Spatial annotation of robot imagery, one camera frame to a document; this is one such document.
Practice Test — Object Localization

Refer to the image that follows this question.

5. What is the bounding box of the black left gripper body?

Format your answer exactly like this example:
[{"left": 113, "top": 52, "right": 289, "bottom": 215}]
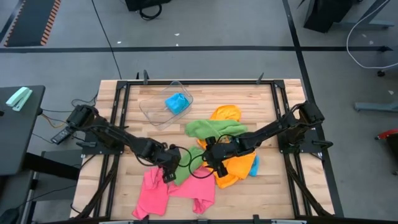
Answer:
[{"left": 158, "top": 147, "right": 183, "bottom": 175}]

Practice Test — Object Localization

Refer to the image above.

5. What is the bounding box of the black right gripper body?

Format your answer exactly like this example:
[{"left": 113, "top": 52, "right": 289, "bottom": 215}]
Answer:
[{"left": 203, "top": 141, "right": 241, "bottom": 169}]

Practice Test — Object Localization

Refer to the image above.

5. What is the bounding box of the green microfiber towel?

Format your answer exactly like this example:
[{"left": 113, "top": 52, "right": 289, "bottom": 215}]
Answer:
[
  {"left": 185, "top": 119, "right": 249, "bottom": 141},
  {"left": 174, "top": 146, "right": 206, "bottom": 187}
]

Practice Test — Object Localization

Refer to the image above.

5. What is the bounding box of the orange microfiber towel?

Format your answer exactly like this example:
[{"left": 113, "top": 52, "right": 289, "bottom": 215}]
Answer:
[
  {"left": 197, "top": 138, "right": 256, "bottom": 190},
  {"left": 210, "top": 105, "right": 243, "bottom": 123}
]

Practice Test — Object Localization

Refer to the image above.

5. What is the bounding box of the pink microfiber towel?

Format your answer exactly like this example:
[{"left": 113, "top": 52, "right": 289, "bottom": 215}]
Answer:
[
  {"left": 132, "top": 167, "right": 170, "bottom": 221},
  {"left": 167, "top": 166, "right": 216, "bottom": 215}
]

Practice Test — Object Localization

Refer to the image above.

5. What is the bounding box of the clear plastic bin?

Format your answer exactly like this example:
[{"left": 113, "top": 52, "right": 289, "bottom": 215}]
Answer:
[{"left": 139, "top": 80, "right": 194, "bottom": 131}]

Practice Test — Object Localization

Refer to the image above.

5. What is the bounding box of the blue microfiber towel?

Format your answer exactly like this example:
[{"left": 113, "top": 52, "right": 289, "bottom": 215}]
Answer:
[
  {"left": 164, "top": 92, "right": 190, "bottom": 115},
  {"left": 248, "top": 155, "right": 260, "bottom": 177}
]

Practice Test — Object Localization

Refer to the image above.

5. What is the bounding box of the black power adapter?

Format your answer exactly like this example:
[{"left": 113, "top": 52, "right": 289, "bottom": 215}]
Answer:
[{"left": 50, "top": 126, "right": 75, "bottom": 146}]

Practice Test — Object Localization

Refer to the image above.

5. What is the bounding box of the black side table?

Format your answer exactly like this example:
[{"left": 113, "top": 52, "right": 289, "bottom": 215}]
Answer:
[{"left": 0, "top": 85, "right": 46, "bottom": 177}]

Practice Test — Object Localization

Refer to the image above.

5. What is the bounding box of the black equipment box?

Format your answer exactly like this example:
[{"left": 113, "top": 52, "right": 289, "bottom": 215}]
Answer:
[{"left": 125, "top": 0, "right": 172, "bottom": 12}]

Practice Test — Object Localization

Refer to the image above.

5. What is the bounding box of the mint green stapler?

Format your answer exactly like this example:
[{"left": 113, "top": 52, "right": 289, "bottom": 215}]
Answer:
[{"left": 5, "top": 86, "right": 34, "bottom": 112}]

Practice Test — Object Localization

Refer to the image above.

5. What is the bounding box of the grey desk foot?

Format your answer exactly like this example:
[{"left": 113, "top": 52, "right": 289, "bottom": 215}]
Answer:
[{"left": 354, "top": 101, "right": 398, "bottom": 113}]

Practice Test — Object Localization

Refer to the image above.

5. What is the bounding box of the red and black stool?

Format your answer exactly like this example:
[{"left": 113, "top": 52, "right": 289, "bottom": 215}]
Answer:
[{"left": 374, "top": 128, "right": 398, "bottom": 175}]

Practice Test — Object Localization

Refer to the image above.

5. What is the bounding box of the black cabinet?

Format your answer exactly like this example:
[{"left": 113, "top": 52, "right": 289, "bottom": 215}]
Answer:
[{"left": 303, "top": 0, "right": 354, "bottom": 34}]

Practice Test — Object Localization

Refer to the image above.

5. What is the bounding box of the black mat with orange edge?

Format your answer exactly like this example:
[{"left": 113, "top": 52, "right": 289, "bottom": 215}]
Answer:
[{"left": 2, "top": 0, "right": 62, "bottom": 47}]

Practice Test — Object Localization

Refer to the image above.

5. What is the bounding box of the grey desk leg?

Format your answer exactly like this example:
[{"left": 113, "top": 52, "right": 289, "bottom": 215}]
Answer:
[{"left": 338, "top": 0, "right": 396, "bottom": 29}]

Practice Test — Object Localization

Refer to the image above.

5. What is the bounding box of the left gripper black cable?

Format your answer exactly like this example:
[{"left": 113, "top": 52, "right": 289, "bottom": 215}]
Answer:
[{"left": 174, "top": 145, "right": 192, "bottom": 169}]

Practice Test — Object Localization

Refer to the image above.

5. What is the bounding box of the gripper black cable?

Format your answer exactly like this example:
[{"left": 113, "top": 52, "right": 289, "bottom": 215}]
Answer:
[
  {"left": 174, "top": 145, "right": 192, "bottom": 169},
  {"left": 187, "top": 154, "right": 216, "bottom": 180}
]

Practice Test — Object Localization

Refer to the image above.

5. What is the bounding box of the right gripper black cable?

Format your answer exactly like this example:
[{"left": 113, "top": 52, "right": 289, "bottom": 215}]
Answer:
[{"left": 187, "top": 154, "right": 216, "bottom": 180}]

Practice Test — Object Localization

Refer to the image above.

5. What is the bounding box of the yellow cable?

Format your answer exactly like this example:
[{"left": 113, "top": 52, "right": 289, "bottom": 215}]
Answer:
[{"left": 42, "top": 112, "right": 68, "bottom": 129}]

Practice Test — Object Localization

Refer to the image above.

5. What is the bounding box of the long black floor cable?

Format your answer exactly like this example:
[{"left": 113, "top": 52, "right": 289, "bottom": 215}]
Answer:
[{"left": 91, "top": 0, "right": 123, "bottom": 80}]

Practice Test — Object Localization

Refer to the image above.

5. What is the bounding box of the black cable loop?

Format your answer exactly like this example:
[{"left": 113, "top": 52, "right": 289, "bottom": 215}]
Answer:
[{"left": 139, "top": 2, "right": 163, "bottom": 21}]

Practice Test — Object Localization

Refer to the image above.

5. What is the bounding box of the white floor cable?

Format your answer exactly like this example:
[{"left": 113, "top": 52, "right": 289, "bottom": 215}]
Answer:
[{"left": 346, "top": 0, "right": 398, "bottom": 70}]

